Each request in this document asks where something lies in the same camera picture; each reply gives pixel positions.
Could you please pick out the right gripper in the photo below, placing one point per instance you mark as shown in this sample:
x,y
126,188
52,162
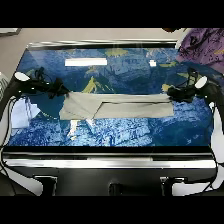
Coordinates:
x,y
180,94

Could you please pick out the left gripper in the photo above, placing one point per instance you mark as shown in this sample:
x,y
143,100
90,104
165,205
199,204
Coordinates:
x,y
58,88

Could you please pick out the grey trousers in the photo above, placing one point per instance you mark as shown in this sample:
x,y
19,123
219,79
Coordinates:
x,y
133,107

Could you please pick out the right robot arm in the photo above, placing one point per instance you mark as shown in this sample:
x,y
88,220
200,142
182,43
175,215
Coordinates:
x,y
209,90

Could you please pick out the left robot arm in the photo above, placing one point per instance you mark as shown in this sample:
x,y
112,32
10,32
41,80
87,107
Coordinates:
x,y
29,85

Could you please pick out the purple patterned garment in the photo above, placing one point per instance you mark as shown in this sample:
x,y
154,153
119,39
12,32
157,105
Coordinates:
x,y
203,46

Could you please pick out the silver frame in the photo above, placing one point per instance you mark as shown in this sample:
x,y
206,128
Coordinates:
x,y
110,163

